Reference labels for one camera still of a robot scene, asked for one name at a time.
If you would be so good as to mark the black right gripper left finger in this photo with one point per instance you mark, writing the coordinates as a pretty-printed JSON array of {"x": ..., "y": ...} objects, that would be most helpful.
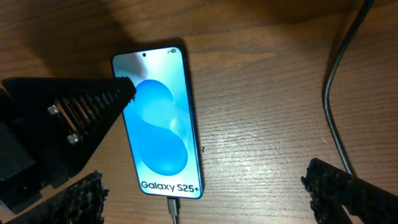
[{"x": 80, "y": 203}]

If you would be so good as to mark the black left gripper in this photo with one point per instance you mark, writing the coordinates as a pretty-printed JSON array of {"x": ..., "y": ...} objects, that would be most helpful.
[{"x": 50, "y": 127}]

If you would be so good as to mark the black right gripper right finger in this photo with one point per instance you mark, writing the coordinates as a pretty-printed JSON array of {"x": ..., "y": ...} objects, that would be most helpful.
[{"x": 336, "y": 195}]

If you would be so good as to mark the blue Galaxy smartphone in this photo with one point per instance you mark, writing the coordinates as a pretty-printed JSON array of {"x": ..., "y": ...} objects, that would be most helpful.
[{"x": 161, "y": 123}]

